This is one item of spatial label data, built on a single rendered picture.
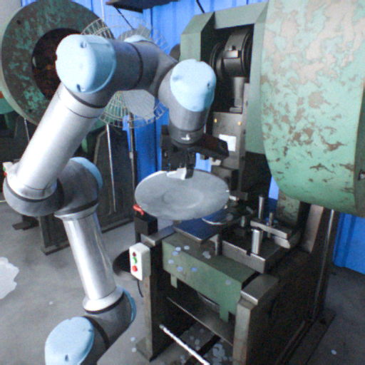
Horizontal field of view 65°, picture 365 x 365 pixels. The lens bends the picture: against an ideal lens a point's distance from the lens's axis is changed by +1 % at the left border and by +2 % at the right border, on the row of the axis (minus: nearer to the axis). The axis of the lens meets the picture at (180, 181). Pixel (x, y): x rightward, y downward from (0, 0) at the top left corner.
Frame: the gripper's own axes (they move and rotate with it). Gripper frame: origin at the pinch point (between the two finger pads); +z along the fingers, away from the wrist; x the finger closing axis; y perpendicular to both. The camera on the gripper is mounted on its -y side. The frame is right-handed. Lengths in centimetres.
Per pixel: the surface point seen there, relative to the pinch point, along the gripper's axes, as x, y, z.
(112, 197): -68, 42, 174
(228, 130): -23.6, -19.2, 13.7
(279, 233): 10.4, -37.2, 31.0
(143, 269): 16, 13, 54
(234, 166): -12.7, -21.5, 20.6
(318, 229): 7, -60, 43
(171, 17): -207, -17, 99
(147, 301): 27, 12, 72
